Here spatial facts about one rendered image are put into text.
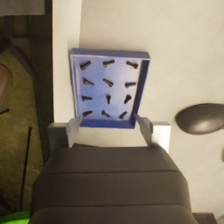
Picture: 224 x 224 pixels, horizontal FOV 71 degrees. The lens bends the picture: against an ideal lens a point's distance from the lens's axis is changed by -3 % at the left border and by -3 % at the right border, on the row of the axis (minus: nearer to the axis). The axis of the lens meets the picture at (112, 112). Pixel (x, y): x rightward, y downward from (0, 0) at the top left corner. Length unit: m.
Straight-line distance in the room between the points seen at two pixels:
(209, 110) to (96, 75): 0.19
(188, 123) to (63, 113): 0.21
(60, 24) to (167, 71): 0.15
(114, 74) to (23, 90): 1.33
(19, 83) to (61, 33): 1.29
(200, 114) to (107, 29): 0.20
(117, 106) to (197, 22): 0.16
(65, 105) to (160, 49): 0.17
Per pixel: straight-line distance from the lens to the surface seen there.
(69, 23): 0.22
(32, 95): 1.53
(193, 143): 0.40
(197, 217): 0.92
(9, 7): 0.31
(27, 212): 0.30
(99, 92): 0.26
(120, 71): 0.24
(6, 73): 0.75
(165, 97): 0.28
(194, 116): 0.30
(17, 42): 1.23
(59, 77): 0.25
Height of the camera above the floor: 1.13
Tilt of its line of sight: 48 degrees down
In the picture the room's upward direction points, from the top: 178 degrees clockwise
